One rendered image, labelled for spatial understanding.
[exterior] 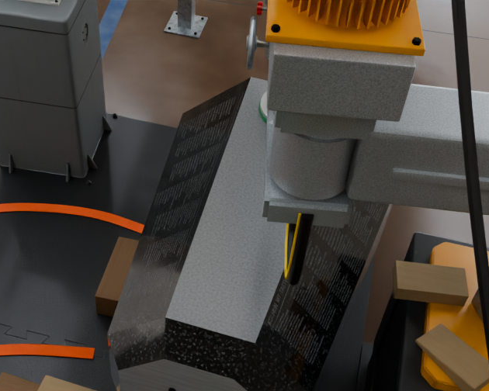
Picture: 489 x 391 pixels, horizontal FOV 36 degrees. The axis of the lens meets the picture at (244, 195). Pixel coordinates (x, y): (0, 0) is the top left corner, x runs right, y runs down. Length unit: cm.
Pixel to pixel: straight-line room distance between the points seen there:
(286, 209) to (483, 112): 47
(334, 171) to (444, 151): 23
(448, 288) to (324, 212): 61
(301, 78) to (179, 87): 262
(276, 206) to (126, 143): 200
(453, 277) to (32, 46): 178
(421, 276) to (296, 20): 105
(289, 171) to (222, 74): 244
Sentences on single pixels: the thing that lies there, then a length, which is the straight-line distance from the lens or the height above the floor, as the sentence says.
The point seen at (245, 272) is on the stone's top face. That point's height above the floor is 86.
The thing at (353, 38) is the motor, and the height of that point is 175.
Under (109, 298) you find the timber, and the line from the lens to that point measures 293.
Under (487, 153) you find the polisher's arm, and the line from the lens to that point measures 163.
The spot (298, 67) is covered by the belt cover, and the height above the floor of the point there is 171.
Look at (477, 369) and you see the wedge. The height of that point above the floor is 82.
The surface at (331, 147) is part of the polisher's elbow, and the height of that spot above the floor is 145.
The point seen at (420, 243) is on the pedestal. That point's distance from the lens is 242.
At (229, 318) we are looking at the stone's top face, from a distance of 201.
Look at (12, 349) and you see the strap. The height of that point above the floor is 2.
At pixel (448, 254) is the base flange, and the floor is 78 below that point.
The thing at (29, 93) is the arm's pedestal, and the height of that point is 47.
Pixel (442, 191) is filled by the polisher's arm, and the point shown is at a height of 136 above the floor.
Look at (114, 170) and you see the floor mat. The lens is 352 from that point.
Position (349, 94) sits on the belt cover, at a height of 166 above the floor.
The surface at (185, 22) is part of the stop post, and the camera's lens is 434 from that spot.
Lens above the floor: 254
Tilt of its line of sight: 47 degrees down
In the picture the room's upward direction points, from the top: 6 degrees clockwise
